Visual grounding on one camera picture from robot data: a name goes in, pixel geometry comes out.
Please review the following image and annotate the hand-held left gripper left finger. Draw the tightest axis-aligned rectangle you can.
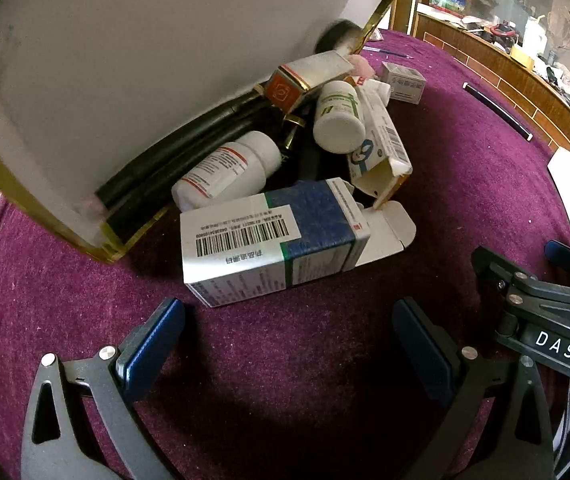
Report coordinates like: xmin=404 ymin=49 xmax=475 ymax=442
xmin=20 ymin=297 xmax=187 ymax=480

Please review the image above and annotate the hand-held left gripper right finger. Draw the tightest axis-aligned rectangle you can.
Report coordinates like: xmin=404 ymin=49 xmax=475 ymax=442
xmin=391 ymin=297 xmax=556 ymax=480

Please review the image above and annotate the blue white medicine box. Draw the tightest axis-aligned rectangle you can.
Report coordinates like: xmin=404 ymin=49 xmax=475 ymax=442
xmin=180 ymin=178 xmax=417 ymax=308

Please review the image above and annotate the small white pink box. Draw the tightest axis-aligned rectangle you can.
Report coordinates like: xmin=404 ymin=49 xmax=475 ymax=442
xmin=381 ymin=61 xmax=427 ymax=105

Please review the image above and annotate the pink plush toy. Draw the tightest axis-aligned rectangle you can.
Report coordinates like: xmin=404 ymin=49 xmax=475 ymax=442
xmin=347 ymin=55 xmax=381 ymax=81

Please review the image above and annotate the white gold-rimmed box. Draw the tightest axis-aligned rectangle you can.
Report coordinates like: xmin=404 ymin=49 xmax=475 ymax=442
xmin=0 ymin=0 xmax=421 ymax=266

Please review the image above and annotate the maroon tablecloth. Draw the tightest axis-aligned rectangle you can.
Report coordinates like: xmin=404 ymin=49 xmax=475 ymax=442
xmin=0 ymin=27 xmax=570 ymax=480

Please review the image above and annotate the black pen gold tip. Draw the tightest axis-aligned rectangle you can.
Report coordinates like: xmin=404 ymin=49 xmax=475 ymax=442
xmin=462 ymin=81 xmax=533 ymax=142

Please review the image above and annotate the white blue ointment box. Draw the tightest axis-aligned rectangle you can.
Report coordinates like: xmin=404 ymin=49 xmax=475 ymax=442
xmin=346 ymin=80 xmax=413 ymax=209

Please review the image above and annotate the white bottle red label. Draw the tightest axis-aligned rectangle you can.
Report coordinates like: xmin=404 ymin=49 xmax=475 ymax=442
xmin=171 ymin=131 xmax=283 ymax=212

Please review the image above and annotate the wooden counter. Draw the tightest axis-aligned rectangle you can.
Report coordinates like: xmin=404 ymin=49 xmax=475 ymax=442
xmin=407 ymin=0 xmax=570 ymax=161

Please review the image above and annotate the yellow packet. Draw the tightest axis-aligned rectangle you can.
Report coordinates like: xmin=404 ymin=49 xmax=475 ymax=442
xmin=509 ymin=45 xmax=536 ymax=68

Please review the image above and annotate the white bottle green label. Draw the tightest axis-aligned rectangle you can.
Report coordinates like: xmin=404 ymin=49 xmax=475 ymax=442
xmin=312 ymin=80 xmax=366 ymax=154

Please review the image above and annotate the white plastic jug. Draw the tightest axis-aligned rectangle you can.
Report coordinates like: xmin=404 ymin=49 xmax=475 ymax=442
xmin=521 ymin=15 xmax=548 ymax=58

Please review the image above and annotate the blue ballpoint pen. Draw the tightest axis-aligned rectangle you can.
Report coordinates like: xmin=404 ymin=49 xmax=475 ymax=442
xmin=362 ymin=45 xmax=413 ymax=61

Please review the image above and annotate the red black tool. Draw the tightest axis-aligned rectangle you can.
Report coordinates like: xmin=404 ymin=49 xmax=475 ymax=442
xmin=482 ymin=20 xmax=521 ymax=43

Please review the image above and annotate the black pen gold clip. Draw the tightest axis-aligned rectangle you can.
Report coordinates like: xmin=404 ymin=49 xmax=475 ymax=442
xmin=277 ymin=112 xmax=308 ymax=153

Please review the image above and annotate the silver orange box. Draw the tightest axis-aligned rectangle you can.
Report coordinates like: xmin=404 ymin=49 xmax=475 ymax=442
xmin=265 ymin=50 xmax=356 ymax=112

